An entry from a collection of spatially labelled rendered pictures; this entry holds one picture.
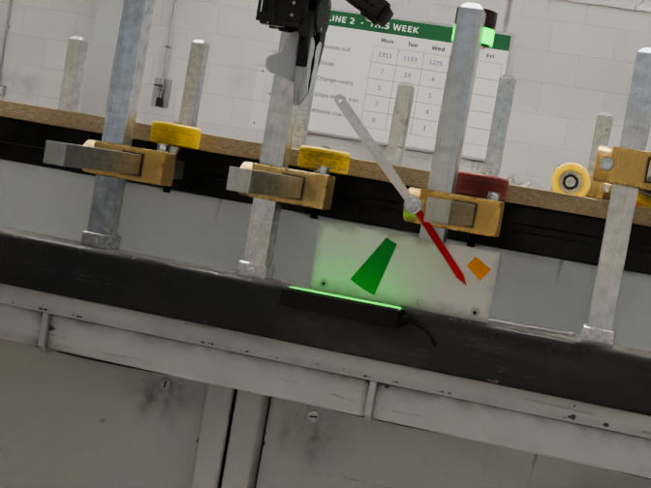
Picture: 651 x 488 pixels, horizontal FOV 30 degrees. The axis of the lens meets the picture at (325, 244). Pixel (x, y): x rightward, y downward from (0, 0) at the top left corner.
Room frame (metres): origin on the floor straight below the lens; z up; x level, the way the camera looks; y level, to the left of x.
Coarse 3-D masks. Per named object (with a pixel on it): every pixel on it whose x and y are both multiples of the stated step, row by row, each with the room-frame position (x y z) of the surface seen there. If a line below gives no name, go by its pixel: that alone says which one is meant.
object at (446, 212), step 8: (432, 200) 1.45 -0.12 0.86; (440, 200) 1.45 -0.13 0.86; (448, 200) 1.45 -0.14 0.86; (432, 208) 1.45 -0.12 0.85; (440, 208) 1.45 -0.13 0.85; (448, 208) 1.45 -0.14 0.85; (456, 208) 1.50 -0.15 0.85; (464, 208) 1.58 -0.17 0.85; (472, 208) 1.66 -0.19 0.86; (424, 216) 1.45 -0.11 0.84; (432, 216) 1.45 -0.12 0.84; (440, 216) 1.45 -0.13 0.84; (448, 216) 1.45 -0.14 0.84; (456, 216) 1.51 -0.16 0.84; (464, 216) 1.59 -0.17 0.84; (472, 216) 1.68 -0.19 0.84; (440, 224) 1.45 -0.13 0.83; (448, 224) 1.45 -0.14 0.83; (456, 224) 1.53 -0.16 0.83; (464, 224) 1.61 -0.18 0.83; (472, 224) 1.69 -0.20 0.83
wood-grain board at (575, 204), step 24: (24, 120) 2.07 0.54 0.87; (48, 120) 2.06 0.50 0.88; (72, 120) 2.05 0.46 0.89; (96, 120) 2.04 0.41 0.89; (216, 144) 1.99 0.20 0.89; (240, 144) 1.98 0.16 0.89; (360, 168) 1.94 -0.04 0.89; (408, 168) 1.92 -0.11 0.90; (528, 192) 1.87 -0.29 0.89; (552, 192) 1.87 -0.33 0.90; (600, 216) 1.85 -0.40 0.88; (648, 216) 1.83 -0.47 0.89
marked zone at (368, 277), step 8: (384, 240) 1.72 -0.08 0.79; (384, 248) 1.72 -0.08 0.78; (392, 248) 1.72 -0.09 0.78; (376, 256) 1.72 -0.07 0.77; (384, 256) 1.72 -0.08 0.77; (368, 264) 1.72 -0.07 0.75; (376, 264) 1.72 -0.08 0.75; (384, 264) 1.72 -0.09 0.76; (360, 272) 1.73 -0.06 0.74; (368, 272) 1.72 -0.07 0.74; (376, 272) 1.72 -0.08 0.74; (384, 272) 1.72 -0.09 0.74; (352, 280) 1.73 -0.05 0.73; (360, 280) 1.72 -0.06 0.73; (368, 280) 1.72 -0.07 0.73; (376, 280) 1.72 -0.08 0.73; (368, 288) 1.72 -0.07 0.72; (376, 288) 1.72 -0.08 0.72
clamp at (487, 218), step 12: (420, 192) 1.71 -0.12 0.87; (432, 192) 1.71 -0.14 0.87; (444, 192) 1.71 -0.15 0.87; (480, 204) 1.69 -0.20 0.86; (492, 204) 1.69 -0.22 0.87; (504, 204) 1.72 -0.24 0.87; (408, 216) 1.72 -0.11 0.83; (480, 216) 1.69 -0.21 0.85; (492, 216) 1.69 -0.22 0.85; (444, 228) 1.70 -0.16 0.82; (456, 228) 1.70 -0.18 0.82; (468, 228) 1.69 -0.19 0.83; (480, 228) 1.69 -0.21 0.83; (492, 228) 1.69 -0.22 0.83
